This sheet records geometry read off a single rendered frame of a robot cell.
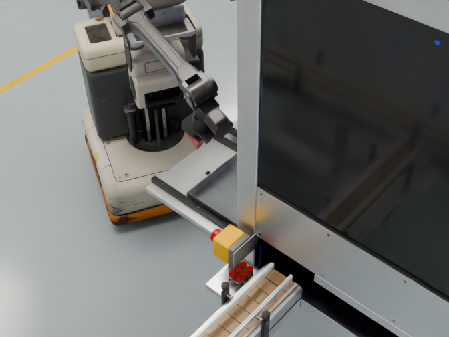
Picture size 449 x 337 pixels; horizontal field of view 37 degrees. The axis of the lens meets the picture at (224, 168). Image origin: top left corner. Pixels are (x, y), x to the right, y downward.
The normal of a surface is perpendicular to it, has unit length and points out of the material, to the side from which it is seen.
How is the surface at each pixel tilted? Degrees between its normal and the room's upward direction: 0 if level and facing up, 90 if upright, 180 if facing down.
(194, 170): 0
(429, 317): 90
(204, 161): 0
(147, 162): 0
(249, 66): 90
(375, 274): 90
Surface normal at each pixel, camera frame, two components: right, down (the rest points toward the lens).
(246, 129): -0.66, 0.53
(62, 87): -0.01, -0.72
